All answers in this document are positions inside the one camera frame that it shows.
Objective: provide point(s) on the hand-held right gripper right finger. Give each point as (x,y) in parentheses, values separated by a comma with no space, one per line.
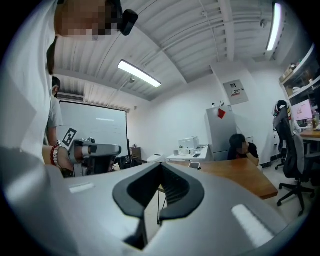
(225,212)

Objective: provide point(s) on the silver wristwatch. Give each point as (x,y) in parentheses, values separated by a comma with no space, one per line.
(58,152)

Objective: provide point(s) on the white projection board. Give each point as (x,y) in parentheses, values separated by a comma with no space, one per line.
(100,130)

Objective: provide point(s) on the grey electrical panel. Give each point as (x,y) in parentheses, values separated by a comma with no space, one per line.
(236,92)

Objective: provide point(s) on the white side table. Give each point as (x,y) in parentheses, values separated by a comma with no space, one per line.
(203,152)

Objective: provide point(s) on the person's white shirt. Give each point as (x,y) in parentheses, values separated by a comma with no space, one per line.
(25,87)

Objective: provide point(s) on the white grey pen holder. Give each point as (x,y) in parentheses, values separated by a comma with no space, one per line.
(193,165)

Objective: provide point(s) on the white air conditioner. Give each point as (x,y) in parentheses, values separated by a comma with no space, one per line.
(71,97)

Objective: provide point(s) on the white box appliance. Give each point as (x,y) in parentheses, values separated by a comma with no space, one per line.
(188,142)

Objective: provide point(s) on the person's head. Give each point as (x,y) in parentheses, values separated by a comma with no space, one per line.
(85,20)

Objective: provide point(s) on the black grey office chair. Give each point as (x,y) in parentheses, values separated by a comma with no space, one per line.
(287,150)

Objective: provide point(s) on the person's left hand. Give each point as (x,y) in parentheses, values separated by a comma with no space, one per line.
(80,153)

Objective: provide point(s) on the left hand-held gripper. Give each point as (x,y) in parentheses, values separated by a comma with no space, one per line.
(70,137)

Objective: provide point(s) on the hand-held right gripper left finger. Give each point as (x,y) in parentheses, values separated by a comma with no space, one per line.
(75,212)

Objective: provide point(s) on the person's left forearm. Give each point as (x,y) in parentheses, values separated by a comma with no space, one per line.
(65,161)

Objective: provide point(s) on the white trash bin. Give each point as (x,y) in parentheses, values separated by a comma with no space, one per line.
(157,158)

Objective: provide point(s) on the curved wooden desk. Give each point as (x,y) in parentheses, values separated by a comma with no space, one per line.
(311,133)

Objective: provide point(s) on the black smartphone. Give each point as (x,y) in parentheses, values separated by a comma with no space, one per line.
(197,155)

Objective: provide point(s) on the white storage shelf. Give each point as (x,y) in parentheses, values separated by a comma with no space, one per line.
(300,72)

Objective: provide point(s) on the black hairpin table leg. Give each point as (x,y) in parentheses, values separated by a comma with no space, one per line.
(158,205)

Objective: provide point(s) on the black head camera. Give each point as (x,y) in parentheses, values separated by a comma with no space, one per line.
(129,22)

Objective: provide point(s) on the long ceiling light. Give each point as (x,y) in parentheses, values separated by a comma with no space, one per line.
(273,27)
(140,73)

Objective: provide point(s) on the pink screen monitor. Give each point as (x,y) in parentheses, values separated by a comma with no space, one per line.
(302,110)

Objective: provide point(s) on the red paper decoration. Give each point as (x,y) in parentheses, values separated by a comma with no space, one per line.
(221,113)

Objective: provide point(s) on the brown cabinet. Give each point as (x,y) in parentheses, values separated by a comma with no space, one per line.
(135,153)

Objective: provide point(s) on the grey refrigerator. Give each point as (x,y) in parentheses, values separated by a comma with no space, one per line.
(220,135)

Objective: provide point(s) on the grey white cup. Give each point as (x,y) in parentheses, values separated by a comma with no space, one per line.
(176,152)

